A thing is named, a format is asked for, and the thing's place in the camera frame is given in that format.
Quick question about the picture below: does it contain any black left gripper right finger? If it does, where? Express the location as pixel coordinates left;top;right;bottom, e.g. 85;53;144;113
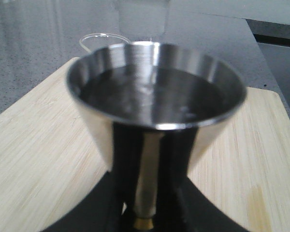
176;177;247;232

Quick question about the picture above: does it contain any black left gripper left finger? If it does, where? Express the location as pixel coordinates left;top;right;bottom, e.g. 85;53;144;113
44;171;127;232

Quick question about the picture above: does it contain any steel double jigger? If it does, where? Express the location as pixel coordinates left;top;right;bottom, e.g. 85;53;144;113
66;42;247;232

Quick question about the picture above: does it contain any clear glass beaker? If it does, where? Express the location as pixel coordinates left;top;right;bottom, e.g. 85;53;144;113
79;33;131;53

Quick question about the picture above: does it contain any light wooden cutting board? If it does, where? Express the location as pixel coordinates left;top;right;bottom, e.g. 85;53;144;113
0;59;290;232

